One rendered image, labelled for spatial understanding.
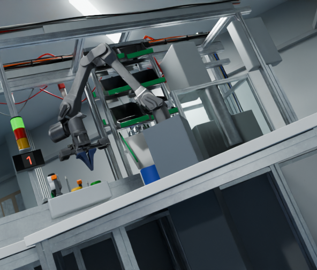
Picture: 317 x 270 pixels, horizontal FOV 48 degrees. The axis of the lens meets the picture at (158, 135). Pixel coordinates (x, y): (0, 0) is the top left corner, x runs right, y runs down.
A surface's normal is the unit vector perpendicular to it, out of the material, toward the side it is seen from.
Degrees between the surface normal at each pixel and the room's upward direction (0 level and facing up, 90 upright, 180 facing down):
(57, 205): 90
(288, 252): 90
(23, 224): 90
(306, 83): 90
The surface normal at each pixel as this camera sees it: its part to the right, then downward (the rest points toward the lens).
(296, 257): -0.88, 0.25
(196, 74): 0.31, -0.34
